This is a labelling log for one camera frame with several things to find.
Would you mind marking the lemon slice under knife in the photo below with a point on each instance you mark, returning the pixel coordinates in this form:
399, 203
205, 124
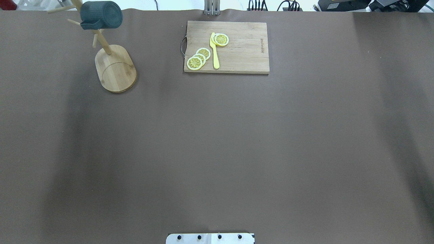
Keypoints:
212, 42

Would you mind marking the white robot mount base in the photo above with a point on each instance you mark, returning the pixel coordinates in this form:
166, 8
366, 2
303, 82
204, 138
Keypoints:
211, 238

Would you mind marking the wooden cutting board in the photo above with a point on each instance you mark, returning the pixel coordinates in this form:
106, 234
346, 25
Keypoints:
246, 53

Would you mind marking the lemon slice front left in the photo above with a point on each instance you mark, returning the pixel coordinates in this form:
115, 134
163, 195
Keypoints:
193, 63

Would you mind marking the aluminium frame post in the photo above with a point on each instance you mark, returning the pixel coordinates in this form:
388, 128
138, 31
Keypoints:
212, 7

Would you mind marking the dark teal cup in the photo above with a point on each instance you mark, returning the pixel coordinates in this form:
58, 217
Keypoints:
100, 15

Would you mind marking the wooden cup storage rack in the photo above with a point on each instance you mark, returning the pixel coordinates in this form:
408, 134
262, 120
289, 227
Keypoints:
115, 69

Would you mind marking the lemon slice middle left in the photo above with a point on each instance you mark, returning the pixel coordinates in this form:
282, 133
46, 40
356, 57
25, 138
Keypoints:
201, 57

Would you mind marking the lemon slice by knife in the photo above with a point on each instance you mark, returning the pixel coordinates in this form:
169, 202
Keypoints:
220, 39

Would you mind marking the yellow plastic knife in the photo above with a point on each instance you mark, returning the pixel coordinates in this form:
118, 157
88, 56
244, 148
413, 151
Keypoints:
216, 63

